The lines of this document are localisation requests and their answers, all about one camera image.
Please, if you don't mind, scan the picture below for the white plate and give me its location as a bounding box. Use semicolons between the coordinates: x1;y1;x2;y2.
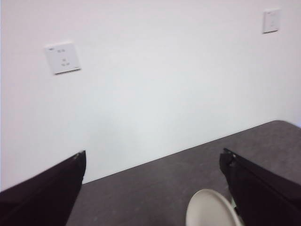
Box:
185;188;245;226

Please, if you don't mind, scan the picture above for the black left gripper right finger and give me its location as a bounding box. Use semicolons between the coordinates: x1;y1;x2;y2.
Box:
219;147;301;226

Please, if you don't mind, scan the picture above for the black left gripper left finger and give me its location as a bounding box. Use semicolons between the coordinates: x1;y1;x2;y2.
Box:
0;150;87;226

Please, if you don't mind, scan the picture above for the white wall socket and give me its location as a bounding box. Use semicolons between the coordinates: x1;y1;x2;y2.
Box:
262;8;281;34
44;41;82;75

